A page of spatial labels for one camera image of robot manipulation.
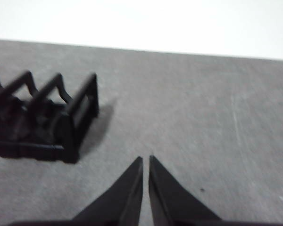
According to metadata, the black plate rack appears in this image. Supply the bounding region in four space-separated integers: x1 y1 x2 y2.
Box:
0 68 100 164

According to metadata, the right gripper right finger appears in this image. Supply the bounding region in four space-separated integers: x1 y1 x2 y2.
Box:
148 154 227 226

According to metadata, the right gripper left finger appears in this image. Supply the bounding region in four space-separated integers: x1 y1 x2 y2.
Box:
70 156 144 226

